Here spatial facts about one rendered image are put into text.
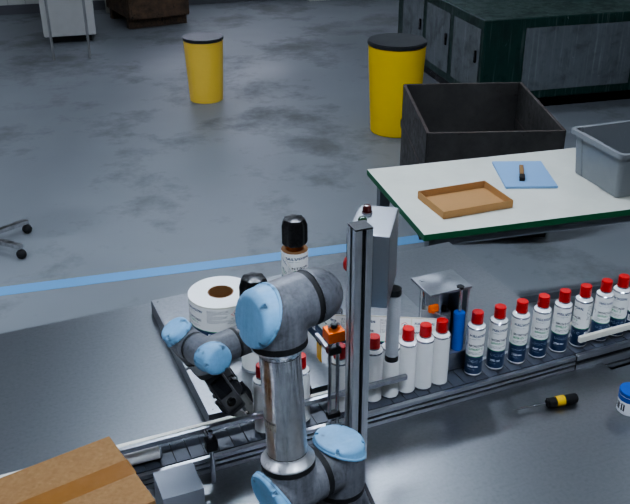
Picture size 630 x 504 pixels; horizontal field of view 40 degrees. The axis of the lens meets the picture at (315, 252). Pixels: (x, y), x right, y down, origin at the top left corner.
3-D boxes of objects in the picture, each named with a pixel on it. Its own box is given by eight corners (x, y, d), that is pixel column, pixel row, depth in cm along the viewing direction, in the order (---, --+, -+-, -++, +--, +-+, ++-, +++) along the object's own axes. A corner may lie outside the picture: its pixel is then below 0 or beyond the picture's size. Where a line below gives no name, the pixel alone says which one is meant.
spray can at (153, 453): (157, 433, 217) (74, 453, 210) (161, 446, 212) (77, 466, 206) (159, 449, 219) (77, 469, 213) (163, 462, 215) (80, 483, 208)
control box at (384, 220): (396, 275, 217) (399, 207, 208) (387, 309, 202) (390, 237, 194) (356, 271, 219) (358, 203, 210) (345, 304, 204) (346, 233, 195)
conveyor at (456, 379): (556, 350, 266) (557, 339, 264) (573, 364, 259) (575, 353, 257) (0, 500, 209) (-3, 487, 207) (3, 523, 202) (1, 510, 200)
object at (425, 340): (425, 378, 246) (429, 317, 237) (434, 388, 242) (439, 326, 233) (409, 382, 244) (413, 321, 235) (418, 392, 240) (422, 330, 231)
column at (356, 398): (359, 448, 227) (364, 219, 196) (366, 459, 223) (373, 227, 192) (343, 453, 225) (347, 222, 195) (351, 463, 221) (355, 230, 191)
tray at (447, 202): (484, 187, 392) (484, 180, 391) (512, 207, 372) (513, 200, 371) (417, 198, 382) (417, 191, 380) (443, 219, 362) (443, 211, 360)
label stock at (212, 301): (178, 331, 269) (174, 291, 263) (228, 308, 282) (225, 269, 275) (217, 357, 256) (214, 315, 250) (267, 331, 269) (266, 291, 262)
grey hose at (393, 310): (394, 353, 223) (397, 283, 213) (400, 361, 220) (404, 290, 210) (382, 356, 222) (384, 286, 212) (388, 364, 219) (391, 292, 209)
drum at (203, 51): (229, 103, 773) (226, 39, 747) (189, 106, 766) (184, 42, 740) (223, 92, 805) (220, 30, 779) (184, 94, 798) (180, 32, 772)
